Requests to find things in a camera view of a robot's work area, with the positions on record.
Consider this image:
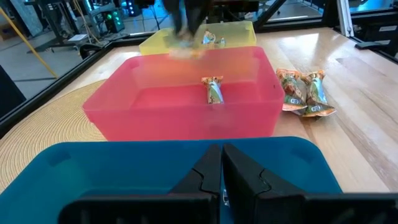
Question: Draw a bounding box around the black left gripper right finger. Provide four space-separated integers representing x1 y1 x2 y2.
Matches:
222 143 305 224

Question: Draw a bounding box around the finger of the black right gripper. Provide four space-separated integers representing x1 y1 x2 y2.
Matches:
185 0 213 35
164 0 185 34

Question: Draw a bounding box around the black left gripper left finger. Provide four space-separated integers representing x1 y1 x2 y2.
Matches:
169 144 222 224

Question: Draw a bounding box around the yellow plastic bin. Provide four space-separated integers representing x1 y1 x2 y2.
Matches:
138 21 257 57

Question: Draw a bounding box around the computer with green lights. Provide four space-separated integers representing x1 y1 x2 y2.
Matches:
103 8 126 34

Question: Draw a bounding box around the pink plastic bin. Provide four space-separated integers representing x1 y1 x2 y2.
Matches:
81 46 285 142

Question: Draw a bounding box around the blue plastic bin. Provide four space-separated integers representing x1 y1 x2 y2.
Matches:
0 136 343 224

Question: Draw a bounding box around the woven beige placemat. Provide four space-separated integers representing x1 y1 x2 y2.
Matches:
0 79 108 194

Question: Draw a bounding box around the black partition panel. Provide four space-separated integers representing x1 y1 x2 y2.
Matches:
0 64 27 119

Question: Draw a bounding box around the aluminium frame post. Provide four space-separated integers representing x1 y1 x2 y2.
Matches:
336 0 356 38

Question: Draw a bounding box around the yellow hanging cable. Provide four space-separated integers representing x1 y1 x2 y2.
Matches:
0 6 59 80

